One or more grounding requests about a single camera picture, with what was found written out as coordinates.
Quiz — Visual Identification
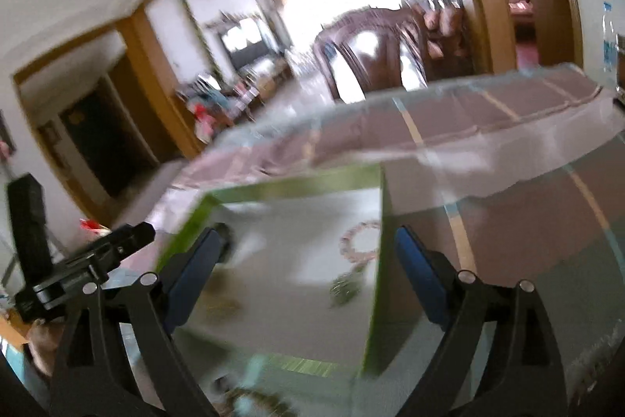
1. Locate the pink bead bracelet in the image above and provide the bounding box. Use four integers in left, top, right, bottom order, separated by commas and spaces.
338, 219, 382, 266

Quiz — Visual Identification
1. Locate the black wristwatch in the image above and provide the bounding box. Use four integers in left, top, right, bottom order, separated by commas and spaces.
212, 222, 235, 263

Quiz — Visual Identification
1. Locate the person's left hand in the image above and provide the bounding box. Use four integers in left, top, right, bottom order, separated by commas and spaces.
27, 320, 64, 379

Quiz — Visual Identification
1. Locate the red and white bag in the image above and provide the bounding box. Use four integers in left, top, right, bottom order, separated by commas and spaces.
79, 219, 111, 239

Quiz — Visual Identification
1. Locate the wooden armchair with clothes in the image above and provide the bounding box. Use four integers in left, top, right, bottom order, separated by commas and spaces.
177, 76, 261, 144

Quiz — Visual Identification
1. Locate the green cardboard box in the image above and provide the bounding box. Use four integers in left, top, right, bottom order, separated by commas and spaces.
157, 164, 386, 372

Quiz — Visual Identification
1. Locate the green ivy garland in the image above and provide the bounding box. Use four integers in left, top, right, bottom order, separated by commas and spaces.
180, 0, 223, 81

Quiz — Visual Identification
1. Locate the flat screen television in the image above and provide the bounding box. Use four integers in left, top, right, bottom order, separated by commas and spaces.
219, 17, 275, 71

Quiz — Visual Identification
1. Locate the wooden sofa with cushions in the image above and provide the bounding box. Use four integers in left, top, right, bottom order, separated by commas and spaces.
424, 0, 473, 81

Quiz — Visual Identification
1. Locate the plastic water bottle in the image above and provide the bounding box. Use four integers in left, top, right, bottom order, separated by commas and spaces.
602, 2, 616, 79

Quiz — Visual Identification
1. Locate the carved wooden dining chair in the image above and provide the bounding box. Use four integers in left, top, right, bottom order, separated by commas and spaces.
312, 7, 433, 102

